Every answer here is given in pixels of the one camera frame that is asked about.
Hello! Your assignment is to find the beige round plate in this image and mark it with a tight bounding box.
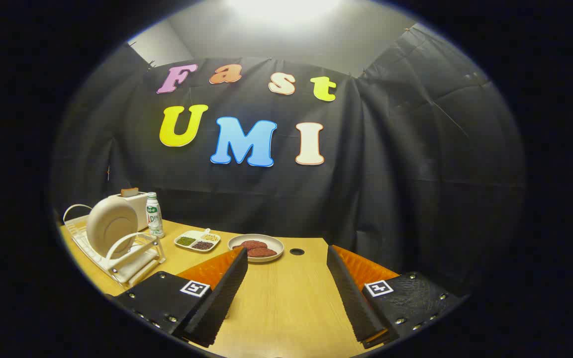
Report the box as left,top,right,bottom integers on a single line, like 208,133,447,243
87,197,140,259

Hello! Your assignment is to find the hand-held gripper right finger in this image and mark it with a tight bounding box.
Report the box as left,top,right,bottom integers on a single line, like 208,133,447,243
326,245,469,350

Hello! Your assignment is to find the white green-label drink bottle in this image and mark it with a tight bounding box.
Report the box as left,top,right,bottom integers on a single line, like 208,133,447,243
146,192,164,238

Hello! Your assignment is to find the beige plate with meat patties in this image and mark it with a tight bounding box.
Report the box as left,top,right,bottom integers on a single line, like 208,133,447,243
228,234,285,263

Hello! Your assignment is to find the black backdrop cloth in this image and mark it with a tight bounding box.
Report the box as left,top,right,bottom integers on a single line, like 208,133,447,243
50,25,526,299

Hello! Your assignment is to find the white toaster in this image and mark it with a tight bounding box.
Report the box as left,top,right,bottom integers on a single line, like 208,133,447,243
107,191,149,232

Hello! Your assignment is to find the white divided dish with beans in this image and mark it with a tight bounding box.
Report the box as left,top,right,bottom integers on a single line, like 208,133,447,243
174,229,221,253

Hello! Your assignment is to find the white wire dish rack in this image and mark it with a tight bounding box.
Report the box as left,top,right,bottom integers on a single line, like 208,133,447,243
63,204,167,289

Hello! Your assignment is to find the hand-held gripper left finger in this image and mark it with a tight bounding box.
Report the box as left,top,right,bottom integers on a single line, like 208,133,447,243
105,247,249,349

